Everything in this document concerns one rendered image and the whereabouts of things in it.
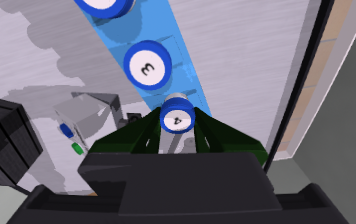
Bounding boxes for blue screw cap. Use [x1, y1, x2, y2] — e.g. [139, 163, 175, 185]
[160, 97, 195, 134]
[123, 40, 172, 91]
[74, 0, 134, 19]

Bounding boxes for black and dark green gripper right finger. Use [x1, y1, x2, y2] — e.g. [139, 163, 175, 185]
[194, 107, 268, 166]

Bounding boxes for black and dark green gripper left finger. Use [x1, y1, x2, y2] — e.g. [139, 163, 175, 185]
[86, 107, 161, 155]

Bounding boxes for blue tube rack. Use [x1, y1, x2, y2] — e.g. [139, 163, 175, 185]
[81, 0, 212, 117]

